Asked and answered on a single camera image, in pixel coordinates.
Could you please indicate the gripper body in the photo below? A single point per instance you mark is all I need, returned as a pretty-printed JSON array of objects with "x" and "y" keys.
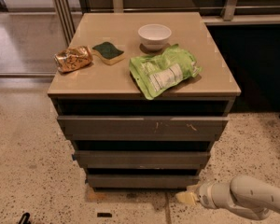
[{"x": 205, "y": 195}]

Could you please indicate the grey drawer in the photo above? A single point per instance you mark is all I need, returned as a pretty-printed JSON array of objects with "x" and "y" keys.
[
  {"x": 141, "y": 159},
  {"x": 141, "y": 181},
  {"x": 147, "y": 128}
]

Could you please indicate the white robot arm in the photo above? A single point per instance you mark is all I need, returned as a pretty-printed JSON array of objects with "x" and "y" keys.
[{"x": 244, "y": 196}]

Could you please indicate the grey drawer cabinet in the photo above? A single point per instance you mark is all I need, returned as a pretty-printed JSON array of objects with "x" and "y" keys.
[{"x": 110, "y": 90}]

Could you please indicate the grey bottom drawer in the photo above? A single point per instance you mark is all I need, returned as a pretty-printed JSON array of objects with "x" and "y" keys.
[{"x": 141, "y": 181}]

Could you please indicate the grey top drawer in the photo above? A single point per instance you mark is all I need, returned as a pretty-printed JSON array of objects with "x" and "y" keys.
[{"x": 147, "y": 128}]

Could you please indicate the green snack bag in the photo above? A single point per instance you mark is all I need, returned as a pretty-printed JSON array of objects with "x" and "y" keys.
[{"x": 154, "y": 74}]

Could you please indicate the white bowl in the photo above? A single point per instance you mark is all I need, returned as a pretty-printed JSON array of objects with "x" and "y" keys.
[{"x": 154, "y": 36}]

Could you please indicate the green yellow sponge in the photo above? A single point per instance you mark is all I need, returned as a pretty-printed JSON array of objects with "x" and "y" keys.
[{"x": 108, "y": 53}]

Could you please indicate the black object bottom left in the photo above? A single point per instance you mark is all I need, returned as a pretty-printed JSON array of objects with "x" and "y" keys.
[{"x": 25, "y": 219}]

